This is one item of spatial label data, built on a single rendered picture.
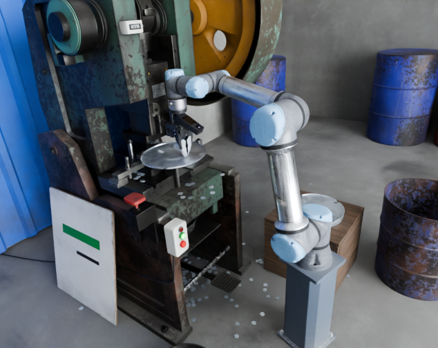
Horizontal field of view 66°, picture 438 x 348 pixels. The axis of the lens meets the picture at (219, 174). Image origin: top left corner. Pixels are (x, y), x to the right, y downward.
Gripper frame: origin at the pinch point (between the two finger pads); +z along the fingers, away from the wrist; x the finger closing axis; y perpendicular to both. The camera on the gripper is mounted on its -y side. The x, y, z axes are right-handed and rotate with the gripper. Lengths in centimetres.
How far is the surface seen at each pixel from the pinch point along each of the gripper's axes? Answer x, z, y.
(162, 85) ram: -2.1, -28.4, 11.7
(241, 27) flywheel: -37, -48, -7
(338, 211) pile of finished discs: -54, 42, -52
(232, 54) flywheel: -37, -37, -1
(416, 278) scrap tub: -53, 67, -92
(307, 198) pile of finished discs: -58, 42, -33
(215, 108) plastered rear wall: -203, 44, 136
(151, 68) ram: 2.3, -35.8, 11.8
